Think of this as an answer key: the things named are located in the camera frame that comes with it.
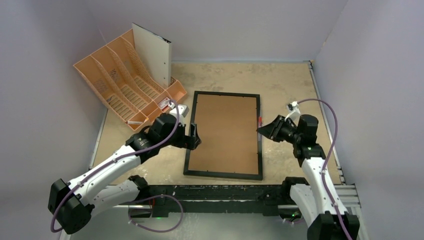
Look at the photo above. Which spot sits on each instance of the aluminium rail frame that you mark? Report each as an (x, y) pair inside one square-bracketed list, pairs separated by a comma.
[(312, 199)]

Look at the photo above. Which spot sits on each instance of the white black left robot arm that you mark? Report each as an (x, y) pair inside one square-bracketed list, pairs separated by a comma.
[(73, 203)]

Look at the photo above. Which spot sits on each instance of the small red white box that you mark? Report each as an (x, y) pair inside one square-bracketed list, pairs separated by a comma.
[(164, 103)]

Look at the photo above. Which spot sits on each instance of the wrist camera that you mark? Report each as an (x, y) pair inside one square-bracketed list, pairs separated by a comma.
[(293, 111), (180, 111)]

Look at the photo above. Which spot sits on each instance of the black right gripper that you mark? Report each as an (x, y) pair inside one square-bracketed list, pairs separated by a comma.
[(280, 127)]

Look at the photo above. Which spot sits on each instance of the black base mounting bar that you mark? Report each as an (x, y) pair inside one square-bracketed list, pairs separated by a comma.
[(267, 200)]

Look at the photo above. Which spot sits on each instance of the red white marker pen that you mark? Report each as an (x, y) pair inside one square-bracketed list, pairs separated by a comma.
[(135, 122)]

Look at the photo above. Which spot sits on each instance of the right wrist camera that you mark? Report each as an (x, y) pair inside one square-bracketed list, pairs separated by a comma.
[(293, 111)]

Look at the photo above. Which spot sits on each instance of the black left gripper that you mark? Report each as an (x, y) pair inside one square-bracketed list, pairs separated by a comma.
[(186, 141)]

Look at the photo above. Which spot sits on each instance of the white binder board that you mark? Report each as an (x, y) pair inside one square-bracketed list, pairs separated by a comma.
[(155, 52)]

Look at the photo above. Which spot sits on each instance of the peach plastic file organizer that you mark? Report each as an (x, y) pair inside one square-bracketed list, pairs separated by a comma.
[(119, 78)]

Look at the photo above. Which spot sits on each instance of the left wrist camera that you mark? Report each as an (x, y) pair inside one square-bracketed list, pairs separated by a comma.
[(180, 111)]

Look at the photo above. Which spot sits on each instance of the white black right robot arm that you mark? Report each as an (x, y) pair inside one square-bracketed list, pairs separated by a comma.
[(326, 216)]

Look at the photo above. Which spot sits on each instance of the black sunflower photo frame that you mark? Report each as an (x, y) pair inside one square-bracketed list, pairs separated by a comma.
[(230, 146)]

